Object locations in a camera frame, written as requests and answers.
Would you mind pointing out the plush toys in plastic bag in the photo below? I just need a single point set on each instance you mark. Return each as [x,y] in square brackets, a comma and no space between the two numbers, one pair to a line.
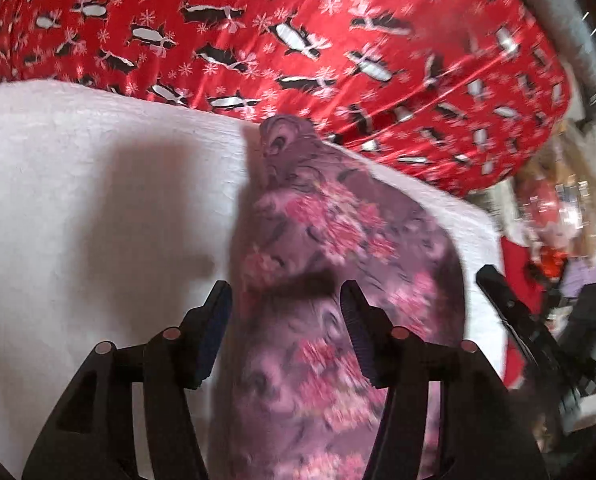
[563,195]

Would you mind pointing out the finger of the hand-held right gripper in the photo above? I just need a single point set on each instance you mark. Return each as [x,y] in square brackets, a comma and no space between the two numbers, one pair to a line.
[508,305]

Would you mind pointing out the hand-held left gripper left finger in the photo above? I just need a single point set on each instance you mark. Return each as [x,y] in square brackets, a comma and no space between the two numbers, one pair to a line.
[212,332]

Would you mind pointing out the orange plastic bag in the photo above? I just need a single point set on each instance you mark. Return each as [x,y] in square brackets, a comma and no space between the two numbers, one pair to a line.
[550,262]

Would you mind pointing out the red penguin print quilt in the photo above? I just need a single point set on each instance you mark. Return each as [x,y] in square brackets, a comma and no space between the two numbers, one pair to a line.
[328,50]

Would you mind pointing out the purple floral shirt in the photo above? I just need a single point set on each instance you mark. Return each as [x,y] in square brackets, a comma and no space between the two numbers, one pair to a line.
[298,240]

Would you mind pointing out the metal window grille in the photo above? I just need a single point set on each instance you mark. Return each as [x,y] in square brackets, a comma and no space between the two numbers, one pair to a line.
[578,15]

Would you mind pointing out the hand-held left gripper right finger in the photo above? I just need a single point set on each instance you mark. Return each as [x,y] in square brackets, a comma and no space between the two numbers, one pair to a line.
[359,335]

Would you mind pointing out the white quilted bed cover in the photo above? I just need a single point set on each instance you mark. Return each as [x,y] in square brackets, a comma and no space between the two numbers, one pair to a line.
[88,200]

